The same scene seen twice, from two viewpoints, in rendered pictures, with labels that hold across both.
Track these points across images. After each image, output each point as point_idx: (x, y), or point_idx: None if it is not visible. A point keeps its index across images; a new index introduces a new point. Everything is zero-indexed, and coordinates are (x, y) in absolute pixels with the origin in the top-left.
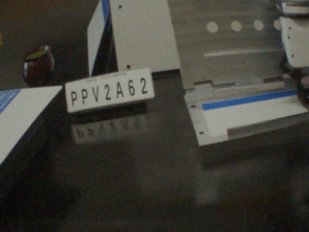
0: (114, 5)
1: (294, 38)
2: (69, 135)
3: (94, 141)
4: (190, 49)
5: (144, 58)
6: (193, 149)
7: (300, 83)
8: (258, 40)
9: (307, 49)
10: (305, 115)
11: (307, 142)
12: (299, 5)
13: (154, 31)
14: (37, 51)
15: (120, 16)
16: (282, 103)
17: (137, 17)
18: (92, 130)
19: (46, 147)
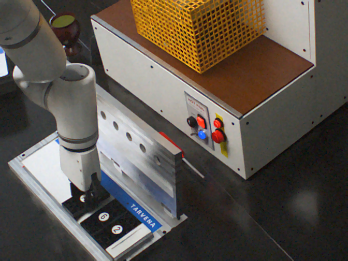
0: (93, 25)
1: (62, 154)
2: (25, 97)
3: (20, 113)
4: None
5: (113, 72)
6: None
7: (70, 183)
8: (102, 124)
9: (69, 169)
10: (56, 205)
11: (39, 223)
12: (60, 138)
13: (115, 59)
14: (72, 15)
15: (97, 35)
16: None
17: (105, 43)
18: (34, 103)
19: (5, 96)
